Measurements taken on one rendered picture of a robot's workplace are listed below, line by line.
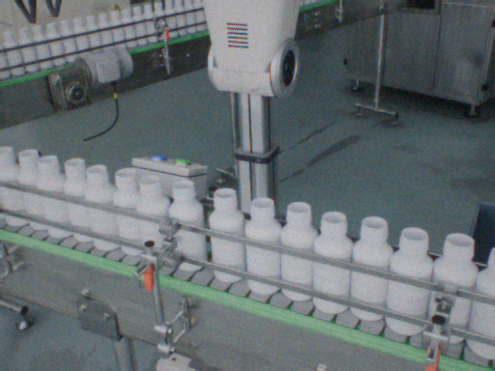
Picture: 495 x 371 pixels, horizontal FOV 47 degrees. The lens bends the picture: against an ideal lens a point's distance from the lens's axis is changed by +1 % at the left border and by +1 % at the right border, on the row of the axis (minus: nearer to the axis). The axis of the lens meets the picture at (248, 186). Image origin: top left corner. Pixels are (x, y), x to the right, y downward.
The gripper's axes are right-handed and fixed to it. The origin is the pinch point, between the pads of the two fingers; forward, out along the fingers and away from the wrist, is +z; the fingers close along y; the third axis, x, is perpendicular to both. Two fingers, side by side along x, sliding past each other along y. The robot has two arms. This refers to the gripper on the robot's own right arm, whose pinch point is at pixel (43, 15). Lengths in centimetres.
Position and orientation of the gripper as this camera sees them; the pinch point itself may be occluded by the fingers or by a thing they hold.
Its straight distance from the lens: 125.2
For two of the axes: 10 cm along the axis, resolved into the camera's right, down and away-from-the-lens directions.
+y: -4.4, 4.4, -7.8
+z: 0.4, 8.8, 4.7
